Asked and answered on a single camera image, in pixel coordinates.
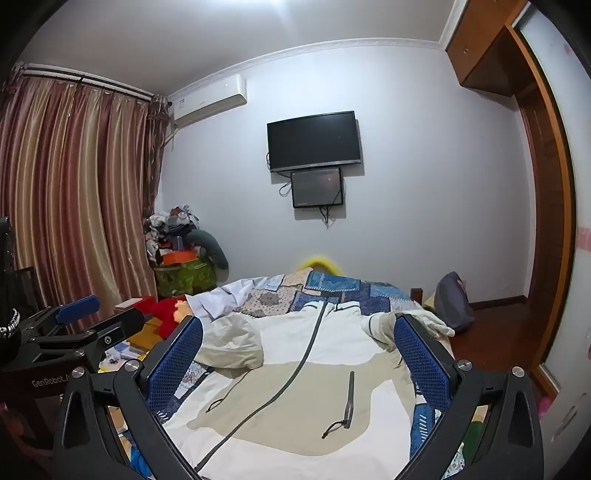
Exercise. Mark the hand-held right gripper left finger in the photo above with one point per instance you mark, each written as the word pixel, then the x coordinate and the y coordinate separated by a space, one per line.
pixel 175 364

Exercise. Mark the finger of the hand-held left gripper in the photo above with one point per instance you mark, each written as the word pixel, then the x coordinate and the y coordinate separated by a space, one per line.
pixel 76 308
pixel 115 328

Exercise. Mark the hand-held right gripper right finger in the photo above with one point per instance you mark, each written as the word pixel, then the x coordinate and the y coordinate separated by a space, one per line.
pixel 422 364

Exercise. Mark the white and beige jacket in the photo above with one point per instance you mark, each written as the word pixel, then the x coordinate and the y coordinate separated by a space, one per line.
pixel 295 387

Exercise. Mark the pile of mixed clothes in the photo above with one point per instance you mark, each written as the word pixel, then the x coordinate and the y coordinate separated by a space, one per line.
pixel 161 230

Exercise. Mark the printed paper sheets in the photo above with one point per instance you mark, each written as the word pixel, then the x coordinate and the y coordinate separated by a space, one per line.
pixel 117 355

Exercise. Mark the brown cardboard box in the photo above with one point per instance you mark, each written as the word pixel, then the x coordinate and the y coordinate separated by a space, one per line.
pixel 147 336

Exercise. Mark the red plush toy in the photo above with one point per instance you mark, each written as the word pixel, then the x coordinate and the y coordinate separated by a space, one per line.
pixel 161 314

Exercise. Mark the grey backpack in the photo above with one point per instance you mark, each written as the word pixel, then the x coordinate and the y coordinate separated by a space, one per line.
pixel 452 300

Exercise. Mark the light blue shirt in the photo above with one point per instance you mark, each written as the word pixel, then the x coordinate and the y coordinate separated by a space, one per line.
pixel 221 297

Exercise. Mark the green patterned storage box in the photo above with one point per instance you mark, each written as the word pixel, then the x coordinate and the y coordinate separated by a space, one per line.
pixel 184 277

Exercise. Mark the orange box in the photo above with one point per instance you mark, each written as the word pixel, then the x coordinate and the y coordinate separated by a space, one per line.
pixel 179 256

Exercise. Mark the blue patchwork blanket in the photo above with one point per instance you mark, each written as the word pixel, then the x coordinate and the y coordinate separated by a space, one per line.
pixel 341 290

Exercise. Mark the striped brown curtain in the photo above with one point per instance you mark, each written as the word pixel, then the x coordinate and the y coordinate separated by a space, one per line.
pixel 78 194

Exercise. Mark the grey curved pillow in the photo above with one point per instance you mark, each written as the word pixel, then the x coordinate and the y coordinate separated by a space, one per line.
pixel 214 251

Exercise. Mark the yellow cushion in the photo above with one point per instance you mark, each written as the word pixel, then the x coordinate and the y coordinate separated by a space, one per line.
pixel 317 263

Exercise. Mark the curtain rod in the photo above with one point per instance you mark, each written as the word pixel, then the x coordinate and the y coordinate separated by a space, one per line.
pixel 87 81

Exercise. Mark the white air conditioner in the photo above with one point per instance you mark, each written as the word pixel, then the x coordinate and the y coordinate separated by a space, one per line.
pixel 210 99

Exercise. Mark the wooden bed post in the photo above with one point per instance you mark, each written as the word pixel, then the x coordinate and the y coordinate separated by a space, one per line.
pixel 416 295

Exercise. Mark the small black wall monitor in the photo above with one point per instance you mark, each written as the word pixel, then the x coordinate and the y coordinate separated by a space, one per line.
pixel 317 188

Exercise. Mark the wooden wardrobe frame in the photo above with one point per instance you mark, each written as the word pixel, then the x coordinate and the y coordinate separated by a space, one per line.
pixel 549 161

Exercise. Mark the large black wall television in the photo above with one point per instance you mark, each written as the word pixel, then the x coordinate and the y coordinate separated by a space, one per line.
pixel 314 141

